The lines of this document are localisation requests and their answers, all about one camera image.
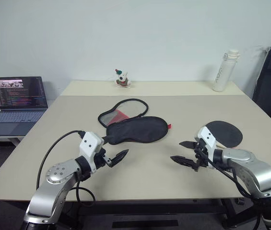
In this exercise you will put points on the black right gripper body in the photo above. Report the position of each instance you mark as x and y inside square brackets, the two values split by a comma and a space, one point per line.
[201, 155]

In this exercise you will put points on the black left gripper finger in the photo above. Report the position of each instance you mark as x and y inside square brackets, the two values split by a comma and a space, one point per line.
[105, 139]
[119, 157]

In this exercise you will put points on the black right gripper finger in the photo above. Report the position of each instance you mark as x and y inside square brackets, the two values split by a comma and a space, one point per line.
[189, 145]
[184, 161]

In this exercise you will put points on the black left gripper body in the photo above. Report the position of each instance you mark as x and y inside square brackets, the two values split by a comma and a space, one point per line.
[100, 159]

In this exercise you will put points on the red and black pouch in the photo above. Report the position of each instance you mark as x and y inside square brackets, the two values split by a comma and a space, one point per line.
[137, 129]

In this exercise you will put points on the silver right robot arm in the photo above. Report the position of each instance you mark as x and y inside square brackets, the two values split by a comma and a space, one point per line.
[257, 172]

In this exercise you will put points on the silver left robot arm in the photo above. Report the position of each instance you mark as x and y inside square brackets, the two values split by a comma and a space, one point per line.
[53, 187]

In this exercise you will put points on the small plush dog toy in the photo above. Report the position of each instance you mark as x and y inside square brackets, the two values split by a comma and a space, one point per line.
[122, 79]

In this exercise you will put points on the dark rectangular plate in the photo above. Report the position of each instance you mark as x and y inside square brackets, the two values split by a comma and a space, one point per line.
[144, 223]

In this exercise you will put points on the white water bottle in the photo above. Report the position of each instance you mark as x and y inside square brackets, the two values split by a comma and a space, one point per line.
[224, 72]

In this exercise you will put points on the open grey laptop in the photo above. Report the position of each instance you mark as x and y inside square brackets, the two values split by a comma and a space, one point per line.
[15, 112]

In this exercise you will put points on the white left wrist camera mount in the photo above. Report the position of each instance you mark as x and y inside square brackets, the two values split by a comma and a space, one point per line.
[89, 142]

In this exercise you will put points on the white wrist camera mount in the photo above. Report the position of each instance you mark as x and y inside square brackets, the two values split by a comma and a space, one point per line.
[89, 142]
[208, 137]

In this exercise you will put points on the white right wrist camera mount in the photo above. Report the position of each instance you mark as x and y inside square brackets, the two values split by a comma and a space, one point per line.
[208, 137]

